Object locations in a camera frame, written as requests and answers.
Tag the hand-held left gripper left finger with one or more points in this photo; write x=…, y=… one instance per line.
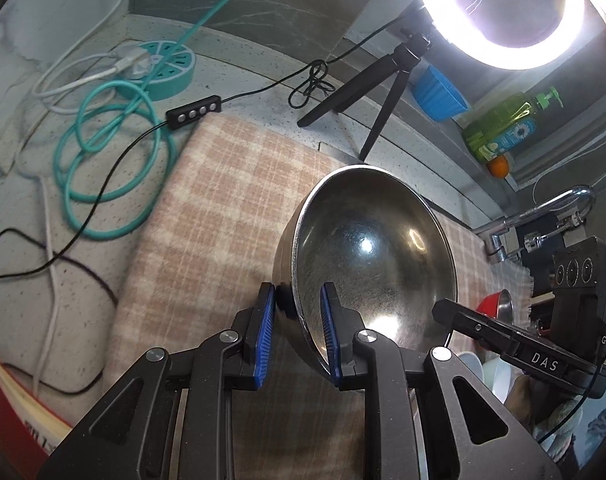
x=264, y=340

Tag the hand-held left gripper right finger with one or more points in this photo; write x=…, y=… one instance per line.
x=330, y=335

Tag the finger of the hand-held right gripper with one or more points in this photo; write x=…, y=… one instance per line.
x=473, y=325

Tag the red-sided steel bowl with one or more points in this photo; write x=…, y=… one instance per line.
x=493, y=305

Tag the large steel bowl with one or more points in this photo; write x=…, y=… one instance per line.
x=373, y=260

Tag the chrome kitchen faucet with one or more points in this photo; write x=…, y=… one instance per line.
x=543, y=210

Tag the beige checked cloth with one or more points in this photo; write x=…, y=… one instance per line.
x=208, y=210

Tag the orange fruit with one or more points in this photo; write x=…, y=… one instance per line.
x=499, y=166

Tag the green dish soap bottle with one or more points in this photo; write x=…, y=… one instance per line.
x=503, y=127

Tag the blue ribbed plastic cup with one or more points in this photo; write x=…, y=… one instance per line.
x=438, y=92

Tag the black mini tripod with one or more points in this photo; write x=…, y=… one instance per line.
x=388, y=105

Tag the black inline light remote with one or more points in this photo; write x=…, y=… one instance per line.
x=193, y=111

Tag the red booklet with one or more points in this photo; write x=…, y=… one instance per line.
x=8, y=410

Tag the teal round power strip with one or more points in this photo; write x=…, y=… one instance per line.
x=168, y=62

